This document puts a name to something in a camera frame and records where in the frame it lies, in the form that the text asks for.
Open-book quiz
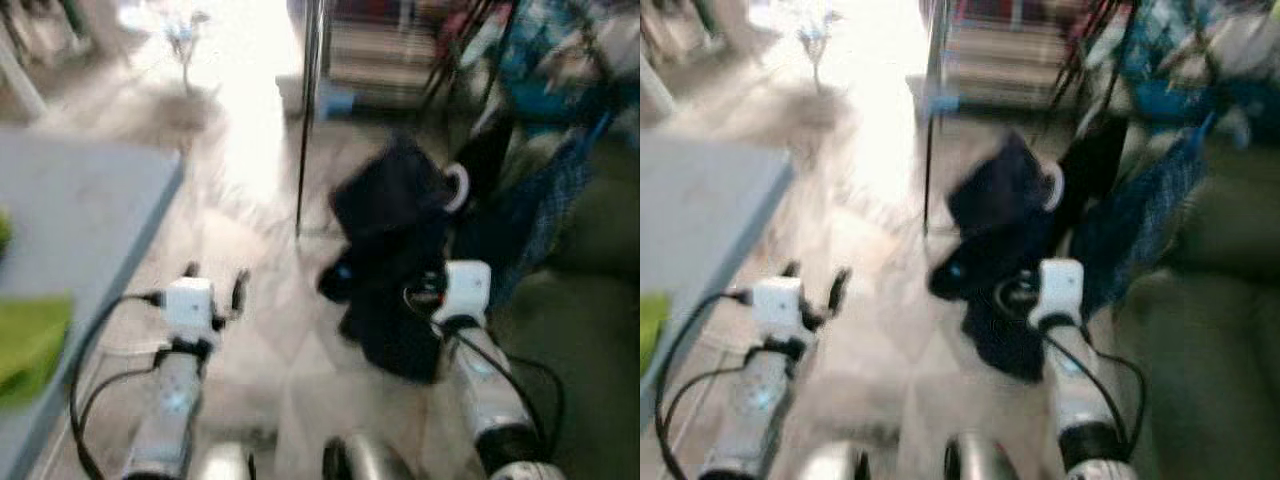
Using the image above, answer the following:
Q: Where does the dark navy garment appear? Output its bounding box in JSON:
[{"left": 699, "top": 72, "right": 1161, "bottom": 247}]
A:
[
  {"left": 317, "top": 134, "right": 471, "bottom": 387},
  {"left": 927, "top": 130, "right": 1067, "bottom": 387}
]

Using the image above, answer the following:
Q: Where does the pale grey clothes hanger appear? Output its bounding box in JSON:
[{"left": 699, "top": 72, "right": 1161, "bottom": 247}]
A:
[
  {"left": 444, "top": 162, "right": 472, "bottom": 215},
  {"left": 1040, "top": 160, "right": 1067, "bottom": 213}
]

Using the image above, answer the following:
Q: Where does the lime green t-shirt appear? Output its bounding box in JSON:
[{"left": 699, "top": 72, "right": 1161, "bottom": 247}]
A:
[
  {"left": 0, "top": 208, "right": 74, "bottom": 409},
  {"left": 640, "top": 290, "right": 672, "bottom": 379}
]

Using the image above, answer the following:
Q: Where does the light blue folding table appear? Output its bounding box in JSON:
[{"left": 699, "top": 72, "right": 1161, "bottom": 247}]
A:
[
  {"left": 0, "top": 128, "right": 187, "bottom": 480},
  {"left": 640, "top": 130, "right": 797, "bottom": 426}
]

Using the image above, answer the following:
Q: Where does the blue plaid shirt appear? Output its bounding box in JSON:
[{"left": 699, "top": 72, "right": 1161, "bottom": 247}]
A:
[
  {"left": 1068, "top": 128, "right": 1209, "bottom": 323},
  {"left": 478, "top": 128, "right": 603, "bottom": 313}
]

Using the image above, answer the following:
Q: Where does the silver left robot leg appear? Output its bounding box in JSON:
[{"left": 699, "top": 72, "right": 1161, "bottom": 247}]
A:
[
  {"left": 188, "top": 442, "right": 257, "bottom": 480},
  {"left": 798, "top": 442, "right": 867, "bottom": 480}
]

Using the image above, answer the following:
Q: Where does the silver robot leg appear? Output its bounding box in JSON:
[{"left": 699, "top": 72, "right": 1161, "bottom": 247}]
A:
[
  {"left": 798, "top": 442, "right": 867, "bottom": 480},
  {"left": 321, "top": 431, "right": 417, "bottom": 480},
  {"left": 944, "top": 431, "right": 1023, "bottom": 480},
  {"left": 188, "top": 442, "right": 257, "bottom": 480}
]

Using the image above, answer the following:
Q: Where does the silver right robot leg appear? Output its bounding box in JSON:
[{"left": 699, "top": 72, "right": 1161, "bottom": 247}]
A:
[
  {"left": 944, "top": 431, "right": 1023, "bottom": 480},
  {"left": 321, "top": 431, "right": 417, "bottom": 480}
]

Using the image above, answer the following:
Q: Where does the green leather sofa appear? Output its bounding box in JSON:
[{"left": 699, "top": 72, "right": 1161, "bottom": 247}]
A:
[
  {"left": 488, "top": 140, "right": 641, "bottom": 480},
  {"left": 1108, "top": 138, "right": 1280, "bottom": 480}
]

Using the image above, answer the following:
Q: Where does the black metal clothes rack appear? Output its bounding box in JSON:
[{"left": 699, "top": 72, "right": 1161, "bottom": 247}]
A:
[
  {"left": 918, "top": 0, "right": 1280, "bottom": 239},
  {"left": 294, "top": 0, "right": 641, "bottom": 243}
]

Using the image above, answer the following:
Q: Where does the blue cushion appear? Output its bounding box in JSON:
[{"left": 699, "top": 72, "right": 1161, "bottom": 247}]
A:
[
  {"left": 498, "top": 8, "right": 641, "bottom": 125},
  {"left": 1118, "top": 8, "right": 1280, "bottom": 125}
]

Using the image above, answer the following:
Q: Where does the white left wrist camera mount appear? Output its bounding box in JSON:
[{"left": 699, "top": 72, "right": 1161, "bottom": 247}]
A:
[
  {"left": 162, "top": 277, "right": 217, "bottom": 339},
  {"left": 750, "top": 276, "right": 807, "bottom": 336}
]

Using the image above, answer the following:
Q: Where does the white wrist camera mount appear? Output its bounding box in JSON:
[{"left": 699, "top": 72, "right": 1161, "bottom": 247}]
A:
[
  {"left": 438, "top": 259, "right": 494, "bottom": 328},
  {"left": 1028, "top": 257, "right": 1087, "bottom": 328},
  {"left": 162, "top": 277, "right": 217, "bottom": 339},
  {"left": 750, "top": 276, "right": 807, "bottom": 336}
]

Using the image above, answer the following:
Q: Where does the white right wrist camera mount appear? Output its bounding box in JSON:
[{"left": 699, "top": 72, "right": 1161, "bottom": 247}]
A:
[
  {"left": 1028, "top": 257, "right": 1087, "bottom": 328},
  {"left": 438, "top": 259, "right": 494, "bottom": 328}
]

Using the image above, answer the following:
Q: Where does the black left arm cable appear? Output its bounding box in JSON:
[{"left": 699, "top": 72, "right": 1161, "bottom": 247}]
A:
[
  {"left": 654, "top": 288, "right": 753, "bottom": 480},
  {"left": 67, "top": 289, "right": 169, "bottom": 480}
]

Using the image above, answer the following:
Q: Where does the white frame baby bouncer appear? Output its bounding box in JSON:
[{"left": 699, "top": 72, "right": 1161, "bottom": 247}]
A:
[
  {"left": 158, "top": 5, "right": 217, "bottom": 97},
  {"left": 794, "top": 5, "right": 843, "bottom": 97}
]

